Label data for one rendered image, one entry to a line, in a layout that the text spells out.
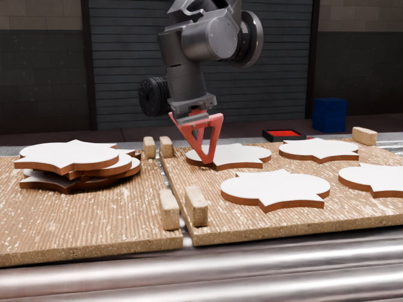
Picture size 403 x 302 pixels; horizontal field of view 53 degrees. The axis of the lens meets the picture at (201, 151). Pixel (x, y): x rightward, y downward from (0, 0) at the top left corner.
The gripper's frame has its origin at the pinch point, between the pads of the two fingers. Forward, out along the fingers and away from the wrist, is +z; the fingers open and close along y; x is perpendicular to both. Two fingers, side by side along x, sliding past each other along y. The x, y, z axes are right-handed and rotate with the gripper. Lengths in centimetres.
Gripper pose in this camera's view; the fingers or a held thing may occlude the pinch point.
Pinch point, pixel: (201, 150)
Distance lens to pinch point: 66.8
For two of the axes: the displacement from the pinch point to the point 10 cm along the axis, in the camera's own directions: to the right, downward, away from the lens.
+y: -1.9, -2.3, 9.6
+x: -9.6, 2.5, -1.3
